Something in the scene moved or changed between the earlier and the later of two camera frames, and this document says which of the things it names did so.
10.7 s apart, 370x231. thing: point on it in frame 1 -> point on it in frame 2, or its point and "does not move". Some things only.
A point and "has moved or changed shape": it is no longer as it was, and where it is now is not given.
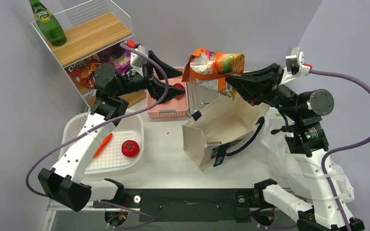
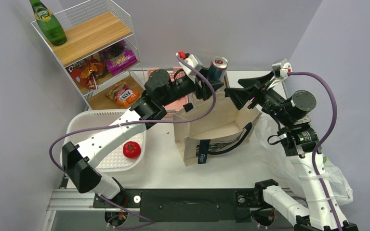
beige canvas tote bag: x=231 y=120 has moved or changed shape
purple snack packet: x=117 y=55 does not move
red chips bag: x=83 y=71 does not move
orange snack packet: x=212 y=69 has moved or changed shape
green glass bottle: x=50 y=25 does not move
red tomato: x=130 y=148 does not move
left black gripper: x=156 y=89 -> x=205 y=90
